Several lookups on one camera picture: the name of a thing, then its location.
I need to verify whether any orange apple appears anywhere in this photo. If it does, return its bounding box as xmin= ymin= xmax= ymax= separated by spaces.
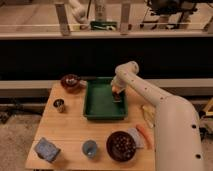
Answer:
xmin=112 ymin=86 xmax=119 ymax=93

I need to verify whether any dark brown bowl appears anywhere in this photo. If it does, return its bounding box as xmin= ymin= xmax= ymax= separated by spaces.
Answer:
xmin=106 ymin=131 xmax=136 ymax=162

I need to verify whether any red-brown pan with handle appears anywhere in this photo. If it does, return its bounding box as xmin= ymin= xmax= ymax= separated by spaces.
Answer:
xmin=60 ymin=74 xmax=87 ymax=93

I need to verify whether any orange carrot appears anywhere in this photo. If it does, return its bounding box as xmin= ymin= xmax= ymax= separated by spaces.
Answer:
xmin=136 ymin=124 xmax=153 ymax=150

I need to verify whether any small metal can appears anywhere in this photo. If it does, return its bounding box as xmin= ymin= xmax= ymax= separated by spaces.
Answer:
xmin=53 ymin=99 xmax=65 ymax=113

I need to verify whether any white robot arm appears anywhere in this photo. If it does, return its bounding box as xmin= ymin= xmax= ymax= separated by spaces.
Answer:
xmin=111 ymin=61 xmax=205 ymax=171

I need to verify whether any blue sponge block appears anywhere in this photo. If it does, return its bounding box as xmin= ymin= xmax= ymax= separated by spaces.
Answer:
xmin=34 ymin=137 xmax=61 ymax=163

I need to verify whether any blue plastic cup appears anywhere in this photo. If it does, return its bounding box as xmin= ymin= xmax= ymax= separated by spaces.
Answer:
xmin=82 ymin=140 xmax=98 ymax=159

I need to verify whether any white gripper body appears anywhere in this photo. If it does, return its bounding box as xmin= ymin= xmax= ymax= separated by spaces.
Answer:
xmin=111 ymin=76 xmax=126 ymax=94

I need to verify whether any grey cloth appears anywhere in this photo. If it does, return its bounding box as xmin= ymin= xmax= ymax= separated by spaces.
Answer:
xmin=127 ymin=128 xmax=144 ymax=149

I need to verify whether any black background stand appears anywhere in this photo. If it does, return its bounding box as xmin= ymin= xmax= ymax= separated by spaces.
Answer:
xmin=146 ymin=0 xmax=198 ymax=29

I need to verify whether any green background bin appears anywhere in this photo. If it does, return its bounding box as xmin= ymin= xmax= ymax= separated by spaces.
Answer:
xmin=90 ymin=21 xmax=117 ymax=31

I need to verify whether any green plastic tray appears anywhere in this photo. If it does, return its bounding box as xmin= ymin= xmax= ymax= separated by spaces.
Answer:
xmin=83 ymin=77 xmax=128 ymax=120

